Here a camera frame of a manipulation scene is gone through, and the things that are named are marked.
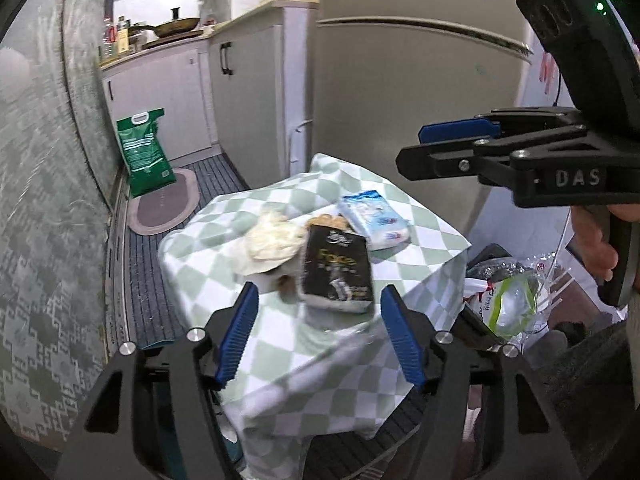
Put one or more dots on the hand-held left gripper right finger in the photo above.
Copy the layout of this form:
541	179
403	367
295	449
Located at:
402	342

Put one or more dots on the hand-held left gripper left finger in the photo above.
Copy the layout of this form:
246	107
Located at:
237	335

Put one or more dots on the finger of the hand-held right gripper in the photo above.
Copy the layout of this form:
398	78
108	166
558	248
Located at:
440	160
455	131

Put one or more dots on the black trash bin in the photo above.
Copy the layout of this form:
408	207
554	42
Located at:
475	332

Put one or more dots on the white blue tissue packet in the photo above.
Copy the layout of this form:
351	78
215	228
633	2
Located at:
372	217

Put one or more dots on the white plastic wrapper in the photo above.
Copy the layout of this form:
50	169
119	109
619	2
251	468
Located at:
270	242

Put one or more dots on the black face tissue pack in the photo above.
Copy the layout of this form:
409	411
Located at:
335	265

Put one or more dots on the person's right hand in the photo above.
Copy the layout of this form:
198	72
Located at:
592	240

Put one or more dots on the red fridge sticker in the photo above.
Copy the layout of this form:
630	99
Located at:
548	72

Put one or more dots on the beige refrigerator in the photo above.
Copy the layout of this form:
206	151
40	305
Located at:
400	85

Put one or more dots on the green white checkered tablecloth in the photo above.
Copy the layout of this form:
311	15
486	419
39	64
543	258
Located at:
310	355

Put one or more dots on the striped dark floor mat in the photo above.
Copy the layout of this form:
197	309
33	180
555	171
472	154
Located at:
145	285

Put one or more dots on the oval grey floor mat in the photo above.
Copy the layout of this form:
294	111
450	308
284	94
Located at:
160	210

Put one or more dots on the white kitchen cabinet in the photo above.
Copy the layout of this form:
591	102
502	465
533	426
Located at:
250	100
160	95

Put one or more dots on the person's dark grey clothing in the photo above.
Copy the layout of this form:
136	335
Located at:
600	385

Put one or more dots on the green rice bag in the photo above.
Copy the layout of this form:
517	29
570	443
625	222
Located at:
145	155

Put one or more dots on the patterned frosted sliding door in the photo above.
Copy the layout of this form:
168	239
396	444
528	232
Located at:
92	85
40	210

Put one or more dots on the round wooden board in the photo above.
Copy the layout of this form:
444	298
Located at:
172	40

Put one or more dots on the frying pan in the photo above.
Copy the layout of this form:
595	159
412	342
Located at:
175	26

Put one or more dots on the small black vessel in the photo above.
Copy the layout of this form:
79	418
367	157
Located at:
176	13

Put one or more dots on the condiment bottle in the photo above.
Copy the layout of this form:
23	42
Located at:
123	40
107	32

